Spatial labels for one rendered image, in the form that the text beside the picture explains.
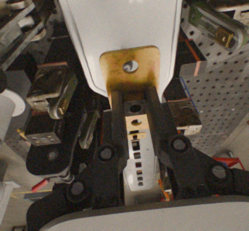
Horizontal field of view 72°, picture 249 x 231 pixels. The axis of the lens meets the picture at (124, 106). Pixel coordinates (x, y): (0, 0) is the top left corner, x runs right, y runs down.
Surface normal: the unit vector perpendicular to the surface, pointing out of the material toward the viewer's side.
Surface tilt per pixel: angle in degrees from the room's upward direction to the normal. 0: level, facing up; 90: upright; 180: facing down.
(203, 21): 78
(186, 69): 0
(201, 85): 0
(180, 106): 90
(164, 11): 0
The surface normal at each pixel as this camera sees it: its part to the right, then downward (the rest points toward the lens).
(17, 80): 0.12, 0.77
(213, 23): -0.95, 0.28
